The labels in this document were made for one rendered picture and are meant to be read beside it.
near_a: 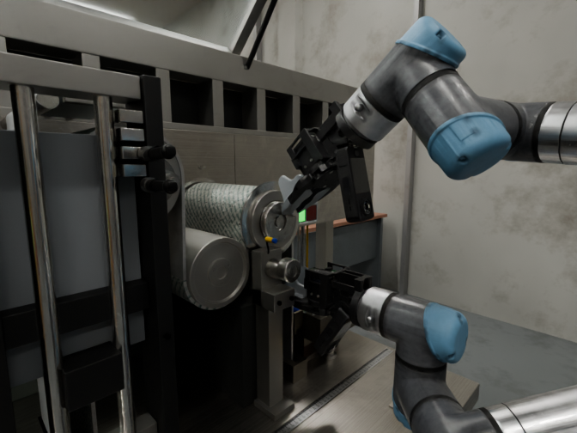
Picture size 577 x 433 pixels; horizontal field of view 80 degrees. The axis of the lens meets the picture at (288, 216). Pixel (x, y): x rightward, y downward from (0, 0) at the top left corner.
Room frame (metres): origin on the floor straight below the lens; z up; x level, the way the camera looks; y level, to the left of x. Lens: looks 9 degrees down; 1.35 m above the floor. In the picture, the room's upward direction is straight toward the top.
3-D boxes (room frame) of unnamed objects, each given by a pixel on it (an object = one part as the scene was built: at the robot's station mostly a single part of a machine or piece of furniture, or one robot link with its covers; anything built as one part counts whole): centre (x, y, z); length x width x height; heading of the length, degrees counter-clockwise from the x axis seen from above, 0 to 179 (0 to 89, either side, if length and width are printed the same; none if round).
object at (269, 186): (0.64, 0.03, 1.25); 0.15 x 0.01 x 0.15; 135
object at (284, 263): (0.56, 0.00, 1.18); 0.04 x 0.02 x 0.04; 135
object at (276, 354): (0.59, 0.03, 1.05); 0.06 x 0.05 x 0.31; 45
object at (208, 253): (0.64, 0.20, 1.18); 0.26 x 0.12 x 0.12; 45
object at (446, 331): (0.49, -0.21, 1.11); 0.11 x 0.08 x 0.09; 45
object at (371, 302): (0.54, -0.15, 1.11); 0.08 x 0.05 x 0.08; 135
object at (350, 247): (3.22, -0.19, 0.43); 1.54 x 0.79 x 0.86; 134
